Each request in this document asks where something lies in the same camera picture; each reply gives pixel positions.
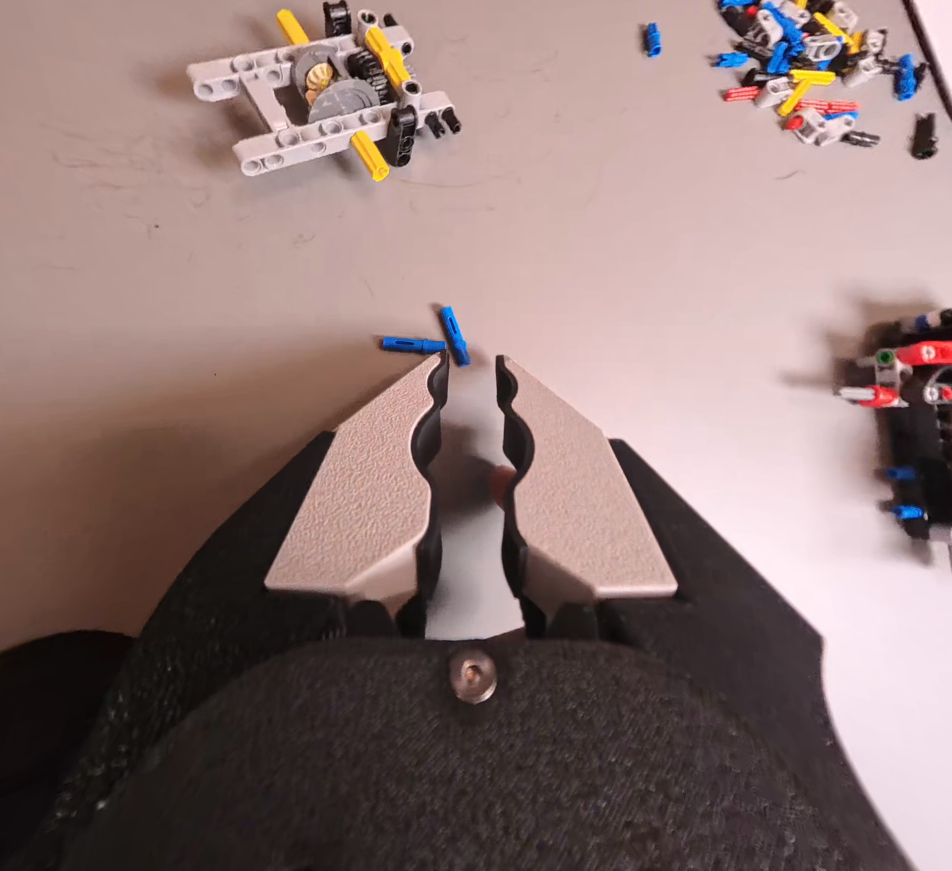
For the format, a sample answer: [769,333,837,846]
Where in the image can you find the grey lego frame assembly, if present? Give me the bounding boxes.
[185,0,464,185]

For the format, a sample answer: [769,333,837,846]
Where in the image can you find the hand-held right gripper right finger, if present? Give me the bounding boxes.
[494,356,679,617]

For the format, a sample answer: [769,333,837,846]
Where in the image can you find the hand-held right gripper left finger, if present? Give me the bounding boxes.
[262,353,451,612]

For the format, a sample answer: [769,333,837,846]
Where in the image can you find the pile of mixed lego pieces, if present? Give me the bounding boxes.
[715,0,939,160]

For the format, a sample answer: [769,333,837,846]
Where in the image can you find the lego car chassis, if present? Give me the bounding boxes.
[832,306,952,566]

